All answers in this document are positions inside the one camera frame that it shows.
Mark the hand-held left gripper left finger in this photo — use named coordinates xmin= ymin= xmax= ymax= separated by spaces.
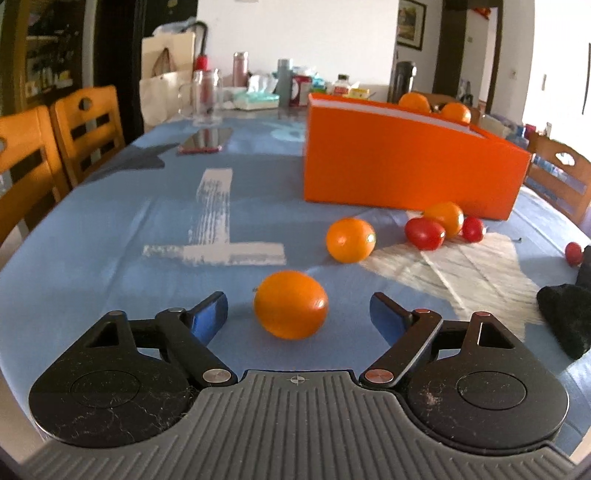
xmin=85 ymin=291 xmax=238 ymax=387

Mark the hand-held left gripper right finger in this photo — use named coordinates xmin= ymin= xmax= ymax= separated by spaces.
xmin=360 ymin=292 xmax=520 ymax=388

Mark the small orange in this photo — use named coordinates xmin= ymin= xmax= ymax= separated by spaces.
xmin=326 ymin=218 xmax=377 ymax=264
xmin=422 ymin=202 xmax=465 ymax=239
xmin=253 ymin=271 xmax=329 ymax=341

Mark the blue patterned tablecloth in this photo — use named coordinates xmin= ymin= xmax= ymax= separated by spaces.
xmin=0 ymin=111 xmax=591 ymax=455

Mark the orange cardboard box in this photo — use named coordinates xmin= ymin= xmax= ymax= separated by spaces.
xmin=303 ymin=92 xmax=533 ymax=221

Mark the black fuzzy cloth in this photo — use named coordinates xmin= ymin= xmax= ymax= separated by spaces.
xmin=537 ymin=244 xmax=591 ymax=361

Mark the black smartphone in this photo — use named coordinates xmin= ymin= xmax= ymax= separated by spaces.
xmin=178 ymin=128 xmax=234 ymax=154

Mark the large orange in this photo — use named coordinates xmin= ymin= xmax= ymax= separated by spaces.
xmin=441 ymin=102 xmax=472 ymax=125
xmin=398 ymin=92 xmax=431 ymax=114

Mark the glass mug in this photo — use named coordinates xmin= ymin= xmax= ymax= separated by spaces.
xmin=178 ymin=69 xmax=223 ymax=127

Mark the wooden chair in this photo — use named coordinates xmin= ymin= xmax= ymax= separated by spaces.
xmin=0 ymin=105 xmax=63 ymax=259
xmin=418 ymin=92 xmax=482 ymax=125
xmin=522 ymin=131 xmax=591 ymax=224
xmin=50 ymin=85 xmax=126 ymax=188

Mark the white paper bag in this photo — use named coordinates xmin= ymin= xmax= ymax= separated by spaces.
xmin=140 ymin=71 xmax=195 ymax=132

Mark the green tissue box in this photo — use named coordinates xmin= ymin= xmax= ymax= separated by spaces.
xmin=233 ymin=74 xmax=281 ymax=112

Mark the black thermos bottle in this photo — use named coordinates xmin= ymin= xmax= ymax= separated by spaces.
xmin=390 ymin=61 xmax=417 ymax=104

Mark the red lidded jar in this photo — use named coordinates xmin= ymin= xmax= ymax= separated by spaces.
xmin=291 ymin=76 xmax=312 ymax=108

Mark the grey bottle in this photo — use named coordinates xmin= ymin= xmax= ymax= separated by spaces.
xmin=276 ymin=58 xmax=294 ymax=108

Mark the pink steel tumbler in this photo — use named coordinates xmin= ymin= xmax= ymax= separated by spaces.
xmin=232 ymin=52 xmax=249 ymax=88

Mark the red umbrella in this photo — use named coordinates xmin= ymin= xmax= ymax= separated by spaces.
xmin=193 ymin=21 xmax=209 ymax=72

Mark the beige paper bag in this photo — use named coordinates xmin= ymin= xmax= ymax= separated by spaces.
xmin=141 ymin=32 xmax=197 ymax=79

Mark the dark display cabinet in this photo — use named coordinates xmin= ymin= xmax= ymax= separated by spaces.
xmin=18 ymin=0 xmax=95 ymax=114

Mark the framed wall picture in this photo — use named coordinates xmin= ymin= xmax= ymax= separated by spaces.
xmin=397 ymin=0 xmax=428 ymax=51

